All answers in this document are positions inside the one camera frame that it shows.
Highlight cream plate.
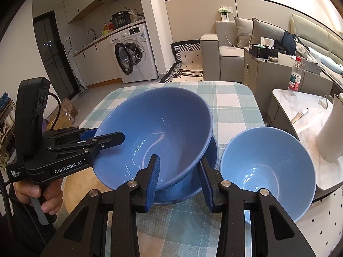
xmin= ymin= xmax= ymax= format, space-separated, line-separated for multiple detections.
xmin=64 ymin=174 xmax=110 ymax=214

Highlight light blue bowl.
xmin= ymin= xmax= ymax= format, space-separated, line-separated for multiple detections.
xmin=220 ymin=127 xmax=316 ymax=222

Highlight large blue bowl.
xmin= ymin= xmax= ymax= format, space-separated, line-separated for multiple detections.
xmin=153 ymin=135 xmax=219 ymax=205

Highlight blue bowl back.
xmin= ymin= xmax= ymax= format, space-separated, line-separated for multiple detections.
xmin=93 ymin=87 xmax=213 ymax=190

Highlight kitchen counter cabinets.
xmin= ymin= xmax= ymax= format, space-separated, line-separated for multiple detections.
xmin=74 ymin=20 xmax=146 ymax=87

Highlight person's left hand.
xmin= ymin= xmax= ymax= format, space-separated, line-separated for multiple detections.
xmin=13 ymin=179 xmax=63 ymax=215

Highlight cardboard box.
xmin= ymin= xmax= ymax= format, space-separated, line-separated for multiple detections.
xmin=45 ymin=107 xmax=74 ymax=131

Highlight brown patterned box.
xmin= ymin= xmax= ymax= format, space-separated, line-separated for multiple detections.
xmin=61 ymin=97 xmax=78 ymax=118

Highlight wooden shoe rack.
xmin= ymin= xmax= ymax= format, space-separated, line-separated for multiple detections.
xmin=0 ymin=92 xmax=16 ymax=169

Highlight green checkered tablecloth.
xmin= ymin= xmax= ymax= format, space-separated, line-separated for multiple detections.
xmin=74 ymin=81 xmax=264 ymax=256

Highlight white electric kettle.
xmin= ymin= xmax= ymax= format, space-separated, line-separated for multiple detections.
xmin=316 ymin=92 xmax=343 ymax=163

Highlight white washing machine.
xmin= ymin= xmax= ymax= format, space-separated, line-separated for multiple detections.
xmin=109 ymin=21 xmax=159 ymax=84

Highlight yellow oil bottle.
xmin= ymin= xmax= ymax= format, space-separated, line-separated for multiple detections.
xmin=102 ymin=23 xmax=113 ymax=35

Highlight white marble side table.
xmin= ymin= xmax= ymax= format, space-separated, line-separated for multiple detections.
xmin=267 ymin=89 xmax=342 ymax=202

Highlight black pressure cooker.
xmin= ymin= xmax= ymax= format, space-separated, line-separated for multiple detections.
xmin=110 ymin=10 xmax=131 ymax=30

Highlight black patterned folded mat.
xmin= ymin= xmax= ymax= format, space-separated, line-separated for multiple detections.
xmin=160 ymin=39 xmax=203 ymax=83

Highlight plastic water bottle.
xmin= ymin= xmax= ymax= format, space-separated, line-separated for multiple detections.
xmin=288 ymin=56 xmax=303 ymax=96

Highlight beige bedside cabinet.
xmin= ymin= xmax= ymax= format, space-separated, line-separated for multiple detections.
xmin=243 ymin=48 xmax=333 ymax=109

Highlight beige sofa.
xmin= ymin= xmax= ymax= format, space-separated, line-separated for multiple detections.
xmin=200 ymin=19 xmax=245 ymax=83

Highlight black organizer box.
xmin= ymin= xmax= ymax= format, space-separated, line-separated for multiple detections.
xmin=248 ymin=37 xmax=278 ymax=59

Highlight bed with beige headboard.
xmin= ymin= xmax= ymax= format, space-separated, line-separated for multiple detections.
xmin=290 ymin=13 xmax=342 ymax=88

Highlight dark blue clothing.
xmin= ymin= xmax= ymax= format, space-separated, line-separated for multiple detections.
xmin=281 ymin=30 xmax=299 ymax=56

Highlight grey cushion right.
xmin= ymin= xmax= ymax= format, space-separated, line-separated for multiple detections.
xmin=249 ymin=17 xmax=285 ymax=46

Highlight grey cushion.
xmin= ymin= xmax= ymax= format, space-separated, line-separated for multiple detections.
xmin=234 ymin=16 xmax=253 ymax=48
xmin=249 ymin=17 xmax=285 ymax=46

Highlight grey cushion left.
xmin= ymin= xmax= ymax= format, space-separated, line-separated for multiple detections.
xmin=234 ymin=16 xmax=253 ymax=48

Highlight black cable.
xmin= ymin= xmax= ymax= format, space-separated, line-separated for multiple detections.
xmin=42 ymin=92 xmax=63 ymax=132

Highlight small plant wall socket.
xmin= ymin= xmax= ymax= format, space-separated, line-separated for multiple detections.
xmin=218 ymin=6 xmax=234 ymax=21

